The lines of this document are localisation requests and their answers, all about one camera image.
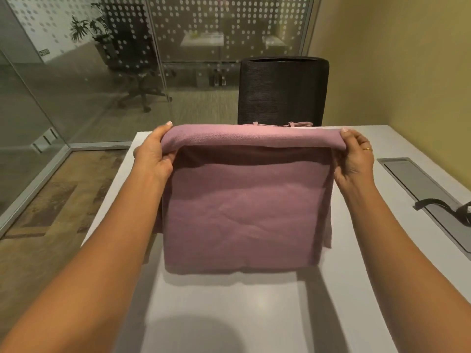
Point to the person's right forearm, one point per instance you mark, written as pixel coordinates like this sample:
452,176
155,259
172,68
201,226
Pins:
412,268

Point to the green potted plant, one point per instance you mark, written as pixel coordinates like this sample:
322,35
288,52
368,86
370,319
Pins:
88,27

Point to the black mesh office chair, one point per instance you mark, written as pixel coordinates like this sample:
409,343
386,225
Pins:
281,91

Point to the black swivel office chair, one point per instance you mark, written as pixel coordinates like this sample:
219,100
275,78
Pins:
134,58

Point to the dotted glass partition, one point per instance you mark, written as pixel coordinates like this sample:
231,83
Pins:
158,62

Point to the person's left thumb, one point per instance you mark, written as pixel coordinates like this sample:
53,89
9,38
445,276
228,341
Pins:
167,158

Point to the pink towel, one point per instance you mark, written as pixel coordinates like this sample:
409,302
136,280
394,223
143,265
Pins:
244,202

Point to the person's right hand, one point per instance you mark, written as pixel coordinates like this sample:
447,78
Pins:
355,158

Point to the person's left forearm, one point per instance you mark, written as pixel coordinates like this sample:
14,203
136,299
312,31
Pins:
84,268

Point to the person's right thumb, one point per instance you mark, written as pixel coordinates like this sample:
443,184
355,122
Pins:
340,161

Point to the person's left hand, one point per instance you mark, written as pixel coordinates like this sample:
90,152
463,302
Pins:
152,154

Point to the white table behind glass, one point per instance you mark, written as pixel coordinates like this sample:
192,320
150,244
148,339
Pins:
220,40

